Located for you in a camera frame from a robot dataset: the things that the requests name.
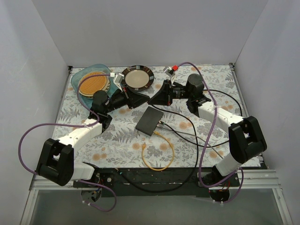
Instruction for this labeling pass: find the black network switch box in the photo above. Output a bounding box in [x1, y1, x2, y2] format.
[135, 106, 164, 136]

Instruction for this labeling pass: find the yellow ethernet cable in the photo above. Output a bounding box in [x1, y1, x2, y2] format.
[141, 131, 175, 171]

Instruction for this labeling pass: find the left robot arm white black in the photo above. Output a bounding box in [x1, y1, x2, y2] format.
[36, 89, 150, 188]

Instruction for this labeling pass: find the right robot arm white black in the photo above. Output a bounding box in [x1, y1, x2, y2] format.
[148, 74, 267, 188]

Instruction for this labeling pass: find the dark rimmed ceramic plate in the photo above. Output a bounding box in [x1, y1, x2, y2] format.
[122, 65, 154, 91]

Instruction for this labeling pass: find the orange woven round plate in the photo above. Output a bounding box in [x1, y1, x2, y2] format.
[79, 76, 110, 98]

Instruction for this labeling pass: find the blue plastic tray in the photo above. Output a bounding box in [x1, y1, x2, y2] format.
[71, 64, 117, 108]

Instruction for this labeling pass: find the floral tablecloth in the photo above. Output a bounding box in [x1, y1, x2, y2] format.
[53, 65, 246, 168]

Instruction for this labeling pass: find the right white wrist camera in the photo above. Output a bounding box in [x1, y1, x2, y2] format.
[163, 65, 178, 84]

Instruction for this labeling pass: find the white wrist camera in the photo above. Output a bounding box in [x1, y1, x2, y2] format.
[163, 65, 178, 84]
[110, 72, 124, 91]

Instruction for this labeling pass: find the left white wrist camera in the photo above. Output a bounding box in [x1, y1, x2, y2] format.
[110, 72, 124, 91]

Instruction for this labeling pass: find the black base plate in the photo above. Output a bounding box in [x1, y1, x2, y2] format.
[72, 166, 237, 197]

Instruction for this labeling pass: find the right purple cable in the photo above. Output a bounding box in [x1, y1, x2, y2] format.
[177, 62, 244, 203]

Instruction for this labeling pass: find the aluminium frame rail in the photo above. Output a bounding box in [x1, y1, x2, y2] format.
[30, 168, 281, 190]

